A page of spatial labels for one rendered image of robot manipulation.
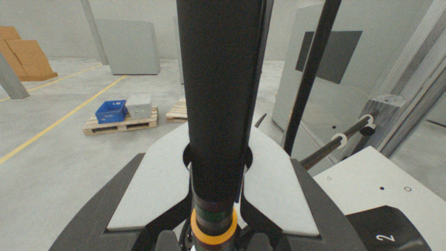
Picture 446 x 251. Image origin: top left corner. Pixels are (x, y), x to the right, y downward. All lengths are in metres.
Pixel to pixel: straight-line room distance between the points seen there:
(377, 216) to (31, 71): 8.57
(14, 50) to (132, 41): 3.41
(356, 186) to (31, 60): 8.47
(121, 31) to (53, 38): 7.56
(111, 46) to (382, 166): 7.76
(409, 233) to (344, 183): 0.27
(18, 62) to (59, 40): 6.16
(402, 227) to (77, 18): 13.86
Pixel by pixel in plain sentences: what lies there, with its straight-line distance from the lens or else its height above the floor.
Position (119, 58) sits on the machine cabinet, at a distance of 7.73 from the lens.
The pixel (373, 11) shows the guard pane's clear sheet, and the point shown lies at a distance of 1.16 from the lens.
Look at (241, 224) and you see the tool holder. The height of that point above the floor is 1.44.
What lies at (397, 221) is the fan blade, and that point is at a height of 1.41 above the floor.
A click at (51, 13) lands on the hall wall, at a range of 14.37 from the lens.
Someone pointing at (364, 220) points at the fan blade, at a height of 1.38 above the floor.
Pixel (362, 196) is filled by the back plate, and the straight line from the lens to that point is 0.54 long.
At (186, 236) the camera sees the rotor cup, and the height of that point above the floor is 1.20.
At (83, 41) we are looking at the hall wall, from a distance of 13.85.
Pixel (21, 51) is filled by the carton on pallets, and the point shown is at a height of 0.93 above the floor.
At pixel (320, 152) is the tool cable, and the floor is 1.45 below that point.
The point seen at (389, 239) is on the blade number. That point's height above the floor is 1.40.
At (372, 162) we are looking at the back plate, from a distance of 0.58.
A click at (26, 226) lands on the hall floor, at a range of 2.51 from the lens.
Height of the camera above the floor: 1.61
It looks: 31 degrees down
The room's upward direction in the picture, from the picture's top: 3 degrees clockwise
